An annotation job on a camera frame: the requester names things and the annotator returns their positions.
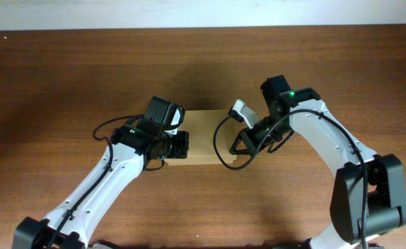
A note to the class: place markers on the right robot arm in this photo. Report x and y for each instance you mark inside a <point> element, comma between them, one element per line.
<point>368,198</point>

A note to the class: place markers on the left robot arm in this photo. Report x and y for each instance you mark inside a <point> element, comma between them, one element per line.
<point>72,223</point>

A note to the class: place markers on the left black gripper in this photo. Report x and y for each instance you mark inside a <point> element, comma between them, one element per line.
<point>180,144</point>

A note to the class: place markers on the brown cardboard box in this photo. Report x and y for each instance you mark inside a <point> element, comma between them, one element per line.
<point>201,125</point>

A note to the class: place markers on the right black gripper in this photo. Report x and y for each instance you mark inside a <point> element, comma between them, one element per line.
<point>246,140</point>

